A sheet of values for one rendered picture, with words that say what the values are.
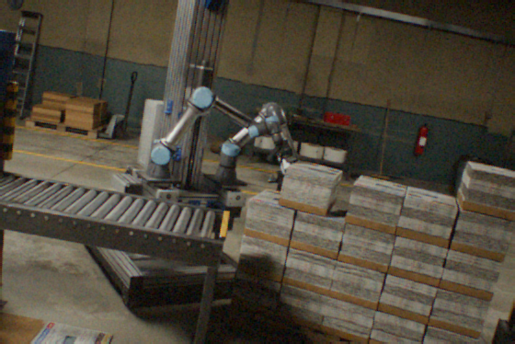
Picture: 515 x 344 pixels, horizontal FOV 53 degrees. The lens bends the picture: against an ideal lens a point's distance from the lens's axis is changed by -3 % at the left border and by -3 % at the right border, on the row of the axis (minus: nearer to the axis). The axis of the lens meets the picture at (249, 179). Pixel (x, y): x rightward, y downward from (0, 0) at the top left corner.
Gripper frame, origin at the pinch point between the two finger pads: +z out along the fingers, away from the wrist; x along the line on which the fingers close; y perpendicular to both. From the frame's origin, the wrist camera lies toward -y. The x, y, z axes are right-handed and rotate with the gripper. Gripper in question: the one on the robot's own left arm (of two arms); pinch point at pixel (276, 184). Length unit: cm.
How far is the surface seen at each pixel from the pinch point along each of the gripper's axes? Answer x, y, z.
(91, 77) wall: -497, 5, -463
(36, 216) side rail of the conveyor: -66, -8, 152
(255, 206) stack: 1.9, -6.3, 44.4
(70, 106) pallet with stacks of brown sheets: -464, -39, -371
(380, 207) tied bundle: 72, 11, 42
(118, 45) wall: -464, 69, -485
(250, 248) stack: 4, -33, 45
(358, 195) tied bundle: 59, 15, 42
